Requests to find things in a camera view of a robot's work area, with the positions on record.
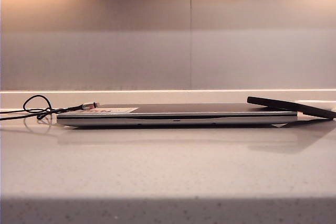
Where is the black charging cable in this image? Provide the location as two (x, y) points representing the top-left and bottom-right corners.
(0, 95), (102, 121)

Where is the black smartphone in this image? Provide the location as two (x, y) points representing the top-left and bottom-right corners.
(246, 96), (336, 119)

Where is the silver Dell laptop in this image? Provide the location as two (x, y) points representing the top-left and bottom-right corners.
(56, 102), (299, 127)

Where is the white red text sticker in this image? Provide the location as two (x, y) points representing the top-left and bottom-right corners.
(78, 106), (140, 113)

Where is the small white dish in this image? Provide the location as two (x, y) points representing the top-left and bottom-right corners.
(295, 99), (336, 112)

